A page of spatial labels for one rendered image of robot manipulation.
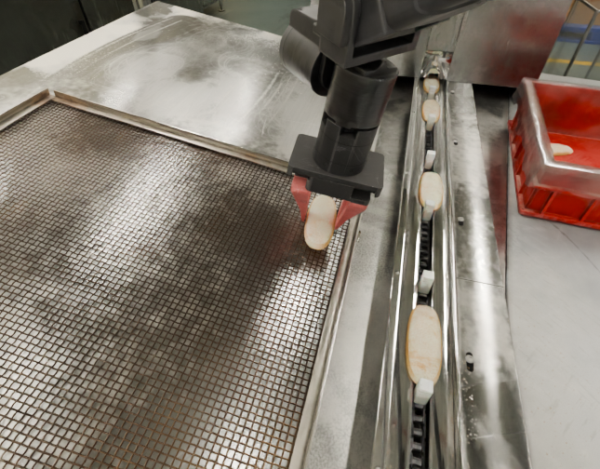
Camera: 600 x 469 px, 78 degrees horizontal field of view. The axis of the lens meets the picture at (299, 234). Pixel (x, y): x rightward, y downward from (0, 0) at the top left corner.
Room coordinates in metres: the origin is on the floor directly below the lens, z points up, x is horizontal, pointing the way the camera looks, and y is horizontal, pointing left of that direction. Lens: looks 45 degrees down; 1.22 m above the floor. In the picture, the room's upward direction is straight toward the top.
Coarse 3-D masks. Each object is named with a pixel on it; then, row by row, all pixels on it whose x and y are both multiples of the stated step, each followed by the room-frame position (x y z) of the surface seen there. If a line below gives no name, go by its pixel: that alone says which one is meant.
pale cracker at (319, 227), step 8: (320, 200) 0.38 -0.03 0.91; (328, 200) 0.38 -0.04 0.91; (312, 208) 0.36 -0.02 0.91; (320, 208) 0.36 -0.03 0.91; (328, 208) 0.36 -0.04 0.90; (336, 208) 0.37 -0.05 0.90; (312, 216) 0.35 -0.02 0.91; (320, 216) 0.35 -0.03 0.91; (328, 216) 0.35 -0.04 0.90; (312, 224) 0.33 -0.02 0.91; (320, 224) 0.33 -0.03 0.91; (328, 224) 0.33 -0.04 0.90; (304, 232) 0.32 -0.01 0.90; (312, 232) 0.32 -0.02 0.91; (320, 232) 0.32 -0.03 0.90; (328, 232) 0.32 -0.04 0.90; (312, 240) 0.31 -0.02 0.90; (320, 240) 0.31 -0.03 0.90; (328, 240) 0.31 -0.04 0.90; (320, 248) 0.30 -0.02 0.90
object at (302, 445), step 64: (0, 128) 0.44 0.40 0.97; (128, 128) 0.49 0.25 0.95; (64, 192) 0.34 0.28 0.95; (192, 192) 0.37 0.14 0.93; (256, 192) 0.39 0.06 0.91; (0, 256) 0.24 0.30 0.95; (192, 256) 0.27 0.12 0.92; (0, 320) 0.18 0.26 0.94; (64, 320) 0.18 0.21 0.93; (192, 320) 0.19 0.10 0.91; (256, 320) 0.20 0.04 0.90; (0, 384) 0.12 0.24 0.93; (192, 384) 0.13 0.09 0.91; (320, 384) 0.14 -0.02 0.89; (0, 448) 0.08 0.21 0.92; (64, 448) 0.08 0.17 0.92; (256, 448) 0.09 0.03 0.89
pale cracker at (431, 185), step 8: (424, 176) 0.50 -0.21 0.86; (432, 176) 0.50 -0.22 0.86; (424, 184) 0.48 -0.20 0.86; (432, 184) 0.47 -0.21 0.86; (440, 184) 0.48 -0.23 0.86; (424, 192) 0.46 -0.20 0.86; (432, 192) 0.46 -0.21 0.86; (440, 192) 0.46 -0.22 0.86; (424, 200) 0.44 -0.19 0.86; (440, 200) 0.44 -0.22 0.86
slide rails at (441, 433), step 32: (416, 128) 0.67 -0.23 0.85; (416, 160) 0.56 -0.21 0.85; (416, 192) 0.47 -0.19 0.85; (416, 224) 0.39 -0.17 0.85; (416, 256) 0.33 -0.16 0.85; (448, 256) 0.33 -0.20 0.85; (416, 288) 0.28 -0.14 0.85; (448, 288) 0.28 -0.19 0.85; (448, 320) 0.23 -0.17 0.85; (448, 352) 0.19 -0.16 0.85; (448, 384) 0.16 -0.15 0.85; (448, 416) 0.13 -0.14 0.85; (448, 448) 0.10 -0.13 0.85
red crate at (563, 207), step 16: (512, 128) 0.69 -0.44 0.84; (512, 144) 0.64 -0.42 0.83; (576, 144) 0.65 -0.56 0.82; (592, 144) 0.65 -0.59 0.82; (512, 160) 0.59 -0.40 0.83; (560, 160) 0.60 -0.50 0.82; (576, 160) 0.60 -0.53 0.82; (592, 160) 0.60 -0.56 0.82; (528, 192) 0.46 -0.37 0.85; (544, 192) 0.44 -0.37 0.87; (560, 192) 0.43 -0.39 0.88; (528, 208) 0.45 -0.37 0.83; (544, 208) 0.43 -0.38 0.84; (560, 208) 0.43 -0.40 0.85; (576, 208) 0.43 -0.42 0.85; (592, 208) 0.41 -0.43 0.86; (576, 224) 0.42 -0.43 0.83; (592, 224) 0.41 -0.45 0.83
